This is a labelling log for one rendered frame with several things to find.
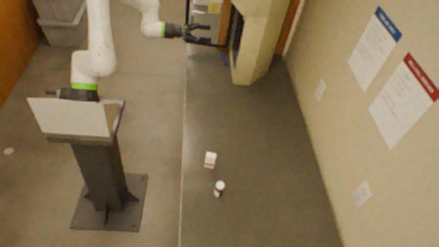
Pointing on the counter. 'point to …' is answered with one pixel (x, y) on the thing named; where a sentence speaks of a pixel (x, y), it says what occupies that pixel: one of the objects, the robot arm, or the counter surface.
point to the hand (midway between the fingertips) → (209, 33)
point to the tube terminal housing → (258, 40)
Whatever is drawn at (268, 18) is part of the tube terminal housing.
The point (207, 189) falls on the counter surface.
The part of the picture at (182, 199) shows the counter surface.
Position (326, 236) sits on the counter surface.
